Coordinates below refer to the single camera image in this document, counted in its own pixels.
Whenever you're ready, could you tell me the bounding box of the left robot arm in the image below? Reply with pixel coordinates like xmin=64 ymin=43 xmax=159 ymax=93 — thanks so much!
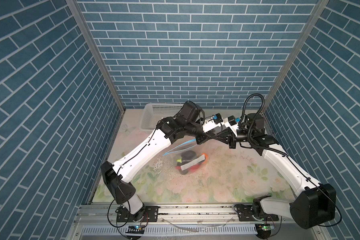
xmin=101 ymin=101 xmax=206 ymax=215

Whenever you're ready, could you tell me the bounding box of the dark toy eggplant green stem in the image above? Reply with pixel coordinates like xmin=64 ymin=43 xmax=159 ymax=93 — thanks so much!
xmin=176 ymin=158 xmax=189 ymax=166

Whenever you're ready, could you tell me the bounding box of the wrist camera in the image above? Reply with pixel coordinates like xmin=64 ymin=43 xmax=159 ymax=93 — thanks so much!
xmin=203 ymin=113 xmax=224 ymax=132
xmin=224 ymin=116 xmax=239 ymax=135

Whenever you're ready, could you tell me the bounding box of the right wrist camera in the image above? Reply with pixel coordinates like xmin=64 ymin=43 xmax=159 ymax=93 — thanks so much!
xmin=224 ymin=116 xmax=239 ymax=135

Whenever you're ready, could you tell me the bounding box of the red toy chili pepper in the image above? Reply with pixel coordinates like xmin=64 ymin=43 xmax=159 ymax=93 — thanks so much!
xmin=176 ymin=164 xmax=202 ymax=175

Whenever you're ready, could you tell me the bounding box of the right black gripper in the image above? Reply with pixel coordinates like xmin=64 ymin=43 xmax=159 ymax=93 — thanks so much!
xmin=213 ymin=128 xmax=254 ymax=150

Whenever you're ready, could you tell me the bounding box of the white slotted cable duct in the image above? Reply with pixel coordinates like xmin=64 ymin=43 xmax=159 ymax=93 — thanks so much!
xmin=81 ymin=224 xmax=257 ymax=237

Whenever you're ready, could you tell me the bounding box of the clear zip bag blue zipper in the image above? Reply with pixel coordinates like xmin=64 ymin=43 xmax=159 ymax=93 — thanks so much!
xmin=162 ymin=138 xmax=209 ymax=175

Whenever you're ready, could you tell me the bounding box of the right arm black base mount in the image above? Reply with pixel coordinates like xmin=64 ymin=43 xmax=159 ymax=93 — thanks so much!
xmin=233 ymin=204 xmax=280 ymax=223

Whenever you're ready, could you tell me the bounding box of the black toy avocado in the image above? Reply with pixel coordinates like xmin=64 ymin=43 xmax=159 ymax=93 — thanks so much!
xmin=181 ymin=151 xmax=197 ymax=161

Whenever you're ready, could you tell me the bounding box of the orange toy tangerine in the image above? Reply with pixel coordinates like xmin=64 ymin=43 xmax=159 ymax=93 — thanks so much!
xmin=201 ymin=153 xmax=208 ymax=164

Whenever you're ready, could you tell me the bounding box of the white plastic perforated basket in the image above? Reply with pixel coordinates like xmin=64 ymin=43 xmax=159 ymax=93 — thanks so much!
xmin=140 ymin=103 xmax=183 ymax=131

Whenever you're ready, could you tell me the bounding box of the black corrugated cable hose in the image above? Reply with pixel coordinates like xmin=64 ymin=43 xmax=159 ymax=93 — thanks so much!
xmin=240 ymin=93 xmax=289 ymax=157

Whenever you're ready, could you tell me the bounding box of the aluminium front rail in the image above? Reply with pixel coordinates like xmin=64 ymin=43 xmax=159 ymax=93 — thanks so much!
xmin=74 ymin=203 xmax=280 ymax=226

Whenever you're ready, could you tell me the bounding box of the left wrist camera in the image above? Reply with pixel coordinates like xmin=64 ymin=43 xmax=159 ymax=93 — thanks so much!
xmin=203 ymin=113 xmax=224 ymax=132

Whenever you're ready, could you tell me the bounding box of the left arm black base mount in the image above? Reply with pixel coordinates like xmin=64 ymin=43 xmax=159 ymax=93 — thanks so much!
xmin=117 ymin=205 xmax=159 ymax=223

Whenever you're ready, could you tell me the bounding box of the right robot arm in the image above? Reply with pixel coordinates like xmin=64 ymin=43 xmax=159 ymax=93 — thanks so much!
xmin=224 ymin=114 xmax=337 ymax=229

